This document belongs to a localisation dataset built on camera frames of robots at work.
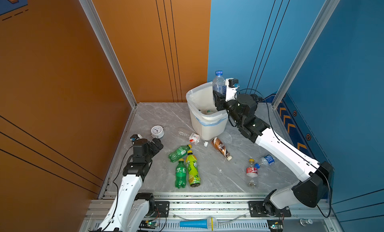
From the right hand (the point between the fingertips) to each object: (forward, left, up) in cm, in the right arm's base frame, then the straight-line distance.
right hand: (216, 90), depth 69 cm
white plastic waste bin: (-6, +3, -17) cm, 18 cm away
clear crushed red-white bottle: (-4, +12, -36) cm, 38 cm away
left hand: (-12, +33, -27) cm, 44 cm away
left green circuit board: (-48, +31, -41) cm, 70 cm away
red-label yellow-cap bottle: (-25, -20, -37) cm, 49 cm away
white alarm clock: (+3, +37, -37) cm, 52 cm away
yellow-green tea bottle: (-20, +13, -35) cm, 42 cm away
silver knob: (-47, -39, -39) cm, 73 cm away
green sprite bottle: (-27, +19, -37) cm, 49 cm away
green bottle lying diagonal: (-13, +20, -36) cm, 44 cm away
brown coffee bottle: (-6, -2, -36) cm, 36 cm away
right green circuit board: (-48, -27, -44) cm, 70 cm away
